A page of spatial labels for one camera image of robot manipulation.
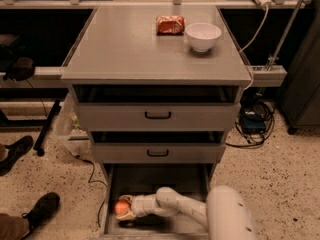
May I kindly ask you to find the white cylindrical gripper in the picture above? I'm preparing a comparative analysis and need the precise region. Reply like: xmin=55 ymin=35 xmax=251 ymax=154
xmin=116 ymin=194 xmax=159 ymax=221

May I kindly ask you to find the orange fruit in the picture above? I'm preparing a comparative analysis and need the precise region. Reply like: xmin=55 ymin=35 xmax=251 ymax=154
xmin=115 ymin=200 xmax=131 ymax=215

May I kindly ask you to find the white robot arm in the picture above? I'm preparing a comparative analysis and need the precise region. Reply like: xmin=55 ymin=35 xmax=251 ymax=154
xmin=114 ymin=185 xmax=257 ymax=240

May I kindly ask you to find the grey middle drawer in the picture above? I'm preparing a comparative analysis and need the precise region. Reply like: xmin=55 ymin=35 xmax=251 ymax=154
xmin=91 ymin=131 xmax=226 ymax=163

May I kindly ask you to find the grey open bottom drawer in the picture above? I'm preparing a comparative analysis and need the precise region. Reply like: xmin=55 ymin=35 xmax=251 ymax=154
xmin=90 ymin=164 xmax=211 ymax=240

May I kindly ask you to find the grey top drawer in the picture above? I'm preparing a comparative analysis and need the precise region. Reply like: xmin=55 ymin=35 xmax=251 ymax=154
xmin=72 ymin=85 xmax=242 ymax=132

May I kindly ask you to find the grey drawer cabinet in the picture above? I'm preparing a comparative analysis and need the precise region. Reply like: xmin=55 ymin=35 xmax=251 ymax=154
xmin=60 ymin=5 xmax=252 ymax=240

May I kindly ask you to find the black shoe lower left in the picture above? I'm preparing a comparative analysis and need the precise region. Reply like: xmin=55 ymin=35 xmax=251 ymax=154
xmin=22 ymin=192 xmax=60 ymax=232

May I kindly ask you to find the black shoe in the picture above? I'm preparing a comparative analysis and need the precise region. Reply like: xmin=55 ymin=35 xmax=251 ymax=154
xmin=0 ymin=135 xmax=33 ymax=176
xmin=22 ymin=192 xmax=60 ymax=232

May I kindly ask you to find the clear plastic bag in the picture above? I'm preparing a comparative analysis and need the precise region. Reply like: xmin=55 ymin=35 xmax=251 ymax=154
xmin=53 ymin=94 xmax=90 ymax=155

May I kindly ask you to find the black metal stand leg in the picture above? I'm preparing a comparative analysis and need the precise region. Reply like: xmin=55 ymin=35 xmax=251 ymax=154
xmin=33 ymin=100 xmax=61 ymax=157

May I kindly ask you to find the black shoe upper left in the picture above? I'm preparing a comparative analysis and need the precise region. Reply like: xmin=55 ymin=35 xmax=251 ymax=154
xmin=0 ymin=135 xmax=33 ymax=176

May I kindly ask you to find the dark brown rounded object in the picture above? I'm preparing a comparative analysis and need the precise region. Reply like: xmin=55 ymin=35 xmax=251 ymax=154
xmin=3 ymin=57 xmax=35 ymax=81

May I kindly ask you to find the white ceramic bowl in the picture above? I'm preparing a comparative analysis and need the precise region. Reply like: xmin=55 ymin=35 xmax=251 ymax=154
xmin=185 ymin=23 xmax=222 ymax=52

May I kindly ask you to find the crushed red soda can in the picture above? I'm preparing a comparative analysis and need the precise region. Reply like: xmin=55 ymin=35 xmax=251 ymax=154
xmin=156 ymin=16 xmax=186 ymax=35

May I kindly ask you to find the grey metal pole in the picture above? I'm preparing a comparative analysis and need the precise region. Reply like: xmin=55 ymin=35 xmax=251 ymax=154
xmin=264 ymin=0 xmax=304 ymax=71

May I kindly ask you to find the black floor cable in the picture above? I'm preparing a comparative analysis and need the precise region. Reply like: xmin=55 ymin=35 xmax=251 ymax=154
xmin=75 ymin=155 xmax=108 ymax=228

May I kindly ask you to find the black cable bundle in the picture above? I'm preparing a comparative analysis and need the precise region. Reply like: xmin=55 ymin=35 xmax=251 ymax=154
xmin=225 ymin=95 xmax=277 ymax=150

